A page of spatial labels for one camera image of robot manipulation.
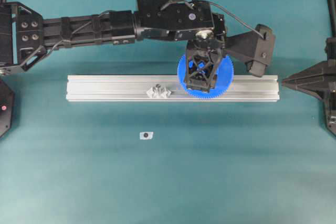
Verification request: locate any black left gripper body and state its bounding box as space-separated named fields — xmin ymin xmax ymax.
xmin=183 ymin=39 xmax=223 ymax=93

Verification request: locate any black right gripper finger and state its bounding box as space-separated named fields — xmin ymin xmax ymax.
xmin=281 ymin=82 xmax=330 ymax=101
xmin=281 ymin=61 xmax=331 ymax=84

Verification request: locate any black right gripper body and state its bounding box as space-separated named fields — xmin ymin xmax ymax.
xmin=322 ymin=37 xmax=335 ymax=134

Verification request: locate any large blue plastic gear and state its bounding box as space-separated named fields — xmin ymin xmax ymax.
xmin=177 ymin=55 xmax=234 ymax=99

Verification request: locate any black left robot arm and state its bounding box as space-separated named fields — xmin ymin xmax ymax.
xmin=1 ymin=0 xmax=225 ymax=92

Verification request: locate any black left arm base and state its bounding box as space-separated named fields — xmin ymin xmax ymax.
xmin=0 ymin=79 xmax=15 ymax=137

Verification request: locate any small white marker sticker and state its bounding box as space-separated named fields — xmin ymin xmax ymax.
xmin=139 ymin=132 xmax=154 ymax=140

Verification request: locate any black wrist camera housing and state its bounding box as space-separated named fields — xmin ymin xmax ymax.
xmin=225 ymin=24 xmax=276 ymax=77

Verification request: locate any black camera cable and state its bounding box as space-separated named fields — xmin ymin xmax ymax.
xmin=160 ymin=0 xmax=265 ymax=40

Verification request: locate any clear bracket with short shaft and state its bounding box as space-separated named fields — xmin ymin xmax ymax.
xmin=146 ymin=83 xmax=171 ymax=99

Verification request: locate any long aluminium extrusion rail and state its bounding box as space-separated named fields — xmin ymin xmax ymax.
xmin=66 ymin=75 xmax=280 ymax=102

